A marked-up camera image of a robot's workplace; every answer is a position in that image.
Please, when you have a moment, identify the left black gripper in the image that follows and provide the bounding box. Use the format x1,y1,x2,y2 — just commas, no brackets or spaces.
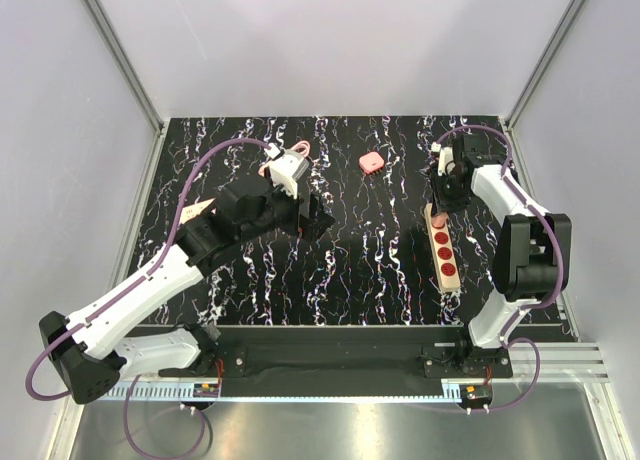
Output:
239,168,335,244

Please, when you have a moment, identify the pink plug adapter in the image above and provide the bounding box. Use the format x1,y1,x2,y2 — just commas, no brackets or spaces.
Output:
431,214,446,229

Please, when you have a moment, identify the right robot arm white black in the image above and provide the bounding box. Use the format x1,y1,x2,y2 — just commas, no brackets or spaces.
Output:
430,133,572,377

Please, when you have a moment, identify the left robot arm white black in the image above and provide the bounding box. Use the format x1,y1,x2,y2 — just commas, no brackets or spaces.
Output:
39,174,335,405

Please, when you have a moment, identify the wooden red socket power strip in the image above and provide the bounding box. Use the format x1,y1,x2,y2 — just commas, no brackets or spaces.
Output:
424,203,461,293

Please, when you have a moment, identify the pink square charger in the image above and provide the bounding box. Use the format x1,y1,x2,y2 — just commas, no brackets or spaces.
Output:
359,151,385,175

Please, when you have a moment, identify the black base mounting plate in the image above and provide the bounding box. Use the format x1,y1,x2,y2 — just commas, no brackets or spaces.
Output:
157,324,513,386

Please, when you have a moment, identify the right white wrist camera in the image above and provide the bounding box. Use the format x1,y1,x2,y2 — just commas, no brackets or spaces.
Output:
431,142,455,176

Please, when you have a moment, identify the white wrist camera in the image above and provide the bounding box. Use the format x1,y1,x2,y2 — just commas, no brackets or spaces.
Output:
259,143,309,199
431,142,455,176

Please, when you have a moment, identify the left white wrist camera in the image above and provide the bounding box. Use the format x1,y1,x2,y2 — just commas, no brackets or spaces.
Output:
259,143,309,199

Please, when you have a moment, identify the pink coiled cord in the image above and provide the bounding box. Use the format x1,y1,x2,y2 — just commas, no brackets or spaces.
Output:
257,139,312,177

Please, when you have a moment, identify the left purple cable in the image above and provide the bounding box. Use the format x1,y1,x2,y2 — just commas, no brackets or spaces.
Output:
25,137,281,454

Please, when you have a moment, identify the purple cable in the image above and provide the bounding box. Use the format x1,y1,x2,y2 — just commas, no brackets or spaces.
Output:
432,124,567,414
25,137,281,454

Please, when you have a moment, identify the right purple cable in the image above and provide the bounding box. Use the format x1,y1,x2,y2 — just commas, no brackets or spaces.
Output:
432,124,567,414

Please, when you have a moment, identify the grey slotted cable duct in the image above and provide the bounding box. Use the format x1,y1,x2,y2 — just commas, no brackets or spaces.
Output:
101,381,221,402

